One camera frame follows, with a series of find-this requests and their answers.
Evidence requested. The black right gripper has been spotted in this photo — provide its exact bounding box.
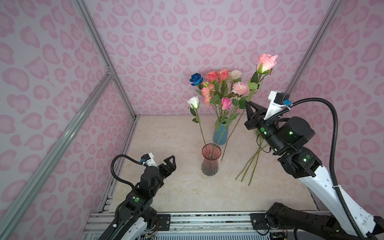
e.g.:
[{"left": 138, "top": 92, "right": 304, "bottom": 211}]
[{"left": 243, "top": 99, "right": 288, "bottom": 154}]

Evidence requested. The small magenta artificial rose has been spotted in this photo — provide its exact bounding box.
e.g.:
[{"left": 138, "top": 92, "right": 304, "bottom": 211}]
[{"left": 214, "top": 96, "right": 234, "bottom": 151}]

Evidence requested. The red ribbed glass vase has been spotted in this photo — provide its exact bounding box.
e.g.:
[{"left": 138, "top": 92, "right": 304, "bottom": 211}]
[{"left": 201, "top": 144, "right": 222, "bottom": 176}]

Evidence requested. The teal ceramic vase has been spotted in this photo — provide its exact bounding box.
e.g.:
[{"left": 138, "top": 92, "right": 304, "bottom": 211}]
[{"left": 213, "top": 120, "right": 229, "bottom": 145}]

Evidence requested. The light pink artificial rose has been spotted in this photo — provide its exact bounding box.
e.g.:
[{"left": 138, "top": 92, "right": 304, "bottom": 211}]
[{"left": 220, "top": 53, "right": 279, "bottom": 162}]

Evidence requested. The pink carnation spray stem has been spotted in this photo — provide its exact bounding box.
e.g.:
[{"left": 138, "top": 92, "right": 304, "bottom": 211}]
[{"left": 202, "top": 82, "right": 215, "bottom": 107}]

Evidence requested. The coral pink artificial rose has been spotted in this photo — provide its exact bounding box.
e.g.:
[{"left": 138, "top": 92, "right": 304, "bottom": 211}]
[{"left": 204, "top": 71, "right": 220, "bottom": 91}]

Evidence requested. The blue artificial rose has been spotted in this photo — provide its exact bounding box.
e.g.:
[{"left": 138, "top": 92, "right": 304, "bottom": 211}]
[{"left": 190, "top": 73, "right": 204, "bottom": 96}]

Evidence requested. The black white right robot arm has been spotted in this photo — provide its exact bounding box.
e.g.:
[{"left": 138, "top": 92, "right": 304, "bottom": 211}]
[{"left": 245, "top": 98, "right": 384, "bottom": 240}]

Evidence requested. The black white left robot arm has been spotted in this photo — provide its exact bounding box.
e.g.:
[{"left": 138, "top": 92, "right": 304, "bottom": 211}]
[{"left": 99, "top": 153, "right": 177, "bottom": 240}]

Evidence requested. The bunch of artificial flowers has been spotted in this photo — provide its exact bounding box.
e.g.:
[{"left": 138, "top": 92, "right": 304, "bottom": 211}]
[{"left": 235, "top": 130, "right": 271, "bottom": 186}]

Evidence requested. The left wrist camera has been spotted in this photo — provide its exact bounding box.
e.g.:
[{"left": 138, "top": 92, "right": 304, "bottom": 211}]
[{"left": 141, "top": 153, "right": 158, "bottom": 168}]

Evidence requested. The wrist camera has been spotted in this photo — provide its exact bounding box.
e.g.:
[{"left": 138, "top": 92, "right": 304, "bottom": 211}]
[
  {"left": 264, "top": 91, "right": 292, "bottom": 121},
  {"left": 141, "top": 153, "right": 158, "bottom": 168}
]

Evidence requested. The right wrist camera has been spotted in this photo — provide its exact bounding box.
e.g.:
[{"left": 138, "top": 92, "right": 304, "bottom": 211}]
[{"left": 264, "top": 91, "right": 292, "bottom": 121}]

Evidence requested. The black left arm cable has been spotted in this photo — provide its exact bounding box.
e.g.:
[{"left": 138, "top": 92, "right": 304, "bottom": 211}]
[{"left": 110, "top": 154, "right": 143, "bottom": 189}]

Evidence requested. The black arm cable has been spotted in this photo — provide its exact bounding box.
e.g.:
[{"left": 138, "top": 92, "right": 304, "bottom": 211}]
[
  {"left": 110, "top": 154, "right": 143, "bottom": 189},
  {"left": 265, "top": 97, "right": 367, "bottom": 240}
]

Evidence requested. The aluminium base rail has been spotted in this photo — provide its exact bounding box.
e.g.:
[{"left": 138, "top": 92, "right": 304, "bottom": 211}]
[{"left": 80, "top": 211, "right": 346, "bottom": 240}]

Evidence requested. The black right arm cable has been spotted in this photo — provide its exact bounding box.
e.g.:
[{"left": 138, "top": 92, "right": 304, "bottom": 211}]
[{"left": 265, "top": 97, "right": 367, "bottom": 240}]

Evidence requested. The aluminium frame left diagonal bar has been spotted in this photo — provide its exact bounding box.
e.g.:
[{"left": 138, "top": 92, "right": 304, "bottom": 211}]
[{"left": 1, "top": 74, "right": 114, "bottom": 240}]

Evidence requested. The aluminium frame right corner post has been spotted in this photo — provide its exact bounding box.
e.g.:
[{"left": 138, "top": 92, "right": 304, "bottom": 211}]
[{"left": 284, "top": 0, "right": 345, "bottom": 96}]

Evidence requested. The aluminium frame corner post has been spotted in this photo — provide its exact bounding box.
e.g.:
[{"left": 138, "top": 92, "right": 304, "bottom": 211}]
[
  {"left": 284, "top": 0, "right": 345, "bottom": 96},
  {"left": 73, "top": 0, "right": 137, "bottom": 120}
]

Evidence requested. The aluminium frame left corner post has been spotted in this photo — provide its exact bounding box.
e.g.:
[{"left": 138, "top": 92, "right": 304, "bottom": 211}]
[{"left": 73, "top": 0, "right": 137, "bottom": 120}]

